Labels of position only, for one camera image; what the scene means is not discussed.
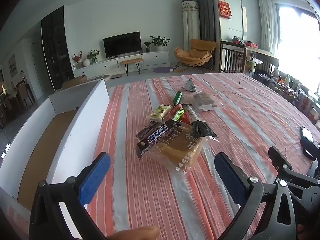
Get bushy green potted plant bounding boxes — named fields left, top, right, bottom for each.
left=87, top=49, right=100, bottom=64

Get white television cabinet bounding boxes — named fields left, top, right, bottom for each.
left=73, top=50, right=170, bottom=79

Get large green potted plant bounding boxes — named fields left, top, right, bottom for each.
left=150, top=35, right=170, bottom=52

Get orange lounge chair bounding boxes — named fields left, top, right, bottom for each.
left=174, top=39, right=217, bottom=69

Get framed wall picture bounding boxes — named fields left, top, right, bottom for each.
left=8, top=54, right=17, bottom=72

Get black television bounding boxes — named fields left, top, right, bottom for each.
left=103, top=31, right=142, bottom=58

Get clear toast bread packet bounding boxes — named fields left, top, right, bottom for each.
left=140, top=126, right=213, bottom=182

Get dark display cabinet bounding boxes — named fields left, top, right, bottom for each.
left=41, top=6, right=74, bottom=90

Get clear snack packet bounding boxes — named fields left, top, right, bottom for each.
left=192, top=92, right=218, bottom=112

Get red wall hanging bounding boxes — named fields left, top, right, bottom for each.
left=218, top=0, right=232, bottom=20

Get covered standing air conditioner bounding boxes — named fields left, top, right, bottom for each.
left=181, top=0, right=200, bottom=55

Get white sheer curtain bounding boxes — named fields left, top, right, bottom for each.
left=257, top=0, right=279, bottom=55

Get cream green snack packet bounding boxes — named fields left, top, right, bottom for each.
left=146, top=104, right=172, bottom=123

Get white cardboard box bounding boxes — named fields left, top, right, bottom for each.
left=0, top=78, right=110, bottom=220

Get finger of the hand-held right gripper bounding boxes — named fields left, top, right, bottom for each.
left=300, top=126, right=320, bottom=161
left=269, top=146, right=320, bottom=188

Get orange grey striped tablecloth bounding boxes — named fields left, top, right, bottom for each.
left=66, top=72, right=320, bottom=240

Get long black stick packet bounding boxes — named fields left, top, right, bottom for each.
left=182, top=104, right=217, bottom=138

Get green plastic container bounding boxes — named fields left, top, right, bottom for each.
left=246, top=56, right=263, bottom=72

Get grey curtain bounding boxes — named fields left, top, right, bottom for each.
left=189, top=0, right=220, bottom=72

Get wooden bench with metal legs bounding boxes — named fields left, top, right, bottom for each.
left=120, top=57, right=143, bottom=76

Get pile of clothes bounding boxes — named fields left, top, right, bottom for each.
left=231, top=36, right=258, bottom=48

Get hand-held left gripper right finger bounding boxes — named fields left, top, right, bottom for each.
left=214, top=152, right=298, bottom=240

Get black chocolate bar packet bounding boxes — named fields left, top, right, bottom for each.
left=136, top=119, right=182, bottom=158

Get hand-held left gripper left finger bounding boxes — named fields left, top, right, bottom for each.
left=29, top=152, right=112, bottom=240

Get green white snack packet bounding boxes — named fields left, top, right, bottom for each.
left=171, top=109, right=185, bottom=122

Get dark wooden slatted chair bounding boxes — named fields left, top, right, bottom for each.
left=261, top=55, right=280, bottom=74
left=219, top=41, right=247, bottom=74

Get brown cardboard box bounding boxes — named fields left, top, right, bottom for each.
left=62, top=75, right=88, bottom=89

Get red snack packet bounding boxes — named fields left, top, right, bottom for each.
left=170, top=104, right=190, bottom=124

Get triangular grey snack packet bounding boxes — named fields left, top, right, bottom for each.
left=183, top=78, right=197, bottom=92

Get row of jars and packets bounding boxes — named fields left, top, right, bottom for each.
left=250, top=67, right=320, bottom=125

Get purple floor mat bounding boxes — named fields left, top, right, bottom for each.
left=152, top=66, right=175, bottom=73

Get green sausage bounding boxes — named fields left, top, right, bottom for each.
left=172, top=91, right=183, bottom=105

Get red flower plant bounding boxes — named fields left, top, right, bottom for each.
left=72, top=52, right=83, bottom=68

